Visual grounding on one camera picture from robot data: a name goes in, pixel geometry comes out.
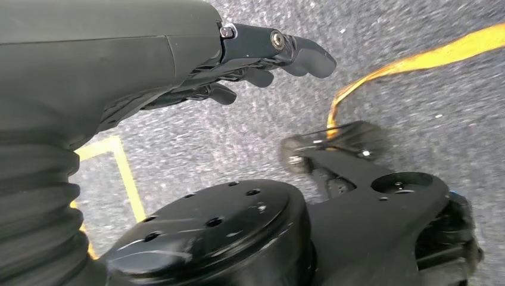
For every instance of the yellow floor tape line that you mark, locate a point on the yellow floor tape line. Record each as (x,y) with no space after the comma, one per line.
(434,53)

